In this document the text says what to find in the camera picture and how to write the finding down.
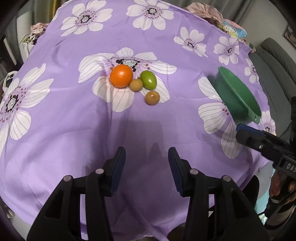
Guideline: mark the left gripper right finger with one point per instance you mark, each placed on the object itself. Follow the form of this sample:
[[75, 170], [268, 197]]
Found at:
[[218, 209]]

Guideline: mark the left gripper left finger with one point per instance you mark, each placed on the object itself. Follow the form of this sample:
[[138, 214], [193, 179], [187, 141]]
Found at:
[[59, 218]]

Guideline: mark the brown longan front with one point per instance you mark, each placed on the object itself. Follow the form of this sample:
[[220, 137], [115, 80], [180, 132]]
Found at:
[[152, 97]]

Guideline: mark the brown longan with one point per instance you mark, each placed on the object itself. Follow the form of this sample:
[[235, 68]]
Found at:
[[136, 85], [152, 97]]

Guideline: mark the green oval tomato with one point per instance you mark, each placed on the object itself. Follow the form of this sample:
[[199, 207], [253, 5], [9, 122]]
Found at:
[[148, 79]]

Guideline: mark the striped sleeve forearm right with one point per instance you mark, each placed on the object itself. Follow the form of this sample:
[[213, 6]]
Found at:
[[278, 215]]

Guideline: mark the right hand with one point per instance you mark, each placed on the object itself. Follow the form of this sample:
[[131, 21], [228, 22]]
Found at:
[[275, 187]]

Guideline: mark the green plastic bowl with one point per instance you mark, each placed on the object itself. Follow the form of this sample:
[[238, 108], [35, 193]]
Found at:
[[238, 99]]

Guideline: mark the cartoon print pillow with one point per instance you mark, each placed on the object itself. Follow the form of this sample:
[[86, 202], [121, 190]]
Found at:
[[232, 29]]

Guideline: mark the purple floral tablecloth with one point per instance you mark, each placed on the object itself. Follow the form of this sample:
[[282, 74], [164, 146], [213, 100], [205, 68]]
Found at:
[[62, 116]]

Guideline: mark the white plastic bag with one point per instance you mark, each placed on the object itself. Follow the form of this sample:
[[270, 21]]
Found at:
[[8, 79]]

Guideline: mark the large orange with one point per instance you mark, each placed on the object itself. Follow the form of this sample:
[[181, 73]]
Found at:
[[121, 76]]

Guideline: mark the pink crumpled cloth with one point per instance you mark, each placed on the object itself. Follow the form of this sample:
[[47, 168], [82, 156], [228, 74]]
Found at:
[[205, 11]]

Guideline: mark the wall picture frame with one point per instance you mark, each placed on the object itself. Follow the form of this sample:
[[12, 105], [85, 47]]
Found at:
[[289, 35]]

